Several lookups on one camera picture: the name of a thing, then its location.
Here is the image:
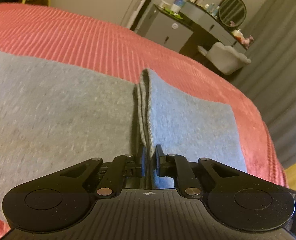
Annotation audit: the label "pink ribbed bed blanket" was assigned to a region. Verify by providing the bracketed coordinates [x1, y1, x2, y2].
[0, 3, 288, 240]

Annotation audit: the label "white shell-shaped chair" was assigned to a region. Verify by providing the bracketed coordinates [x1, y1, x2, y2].
[197, 42, 251, 75]

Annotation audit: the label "grey curtain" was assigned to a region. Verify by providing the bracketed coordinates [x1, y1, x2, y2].
[232, 0, 296, 168]

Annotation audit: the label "blue white container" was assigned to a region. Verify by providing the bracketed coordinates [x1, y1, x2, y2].
[170, 0, 185, 13]

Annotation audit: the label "grey pants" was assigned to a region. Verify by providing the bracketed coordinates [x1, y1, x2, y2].
[0, 51, 247, 219]

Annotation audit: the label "grey vanity desk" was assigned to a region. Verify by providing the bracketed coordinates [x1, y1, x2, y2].
[179, 2, 247, 57]

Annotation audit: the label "grey cabinet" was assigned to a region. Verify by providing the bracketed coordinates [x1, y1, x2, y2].
[137, 5, 193, 53]

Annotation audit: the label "white door frame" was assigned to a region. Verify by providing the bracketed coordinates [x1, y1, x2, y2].
[121, 0, 146, 29]

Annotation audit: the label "pink plush toy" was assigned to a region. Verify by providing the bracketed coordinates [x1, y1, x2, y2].
[241, 35, 254, 50]

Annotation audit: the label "round striped mirror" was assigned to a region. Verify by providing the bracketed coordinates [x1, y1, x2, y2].
[219, 0, 247, 28]

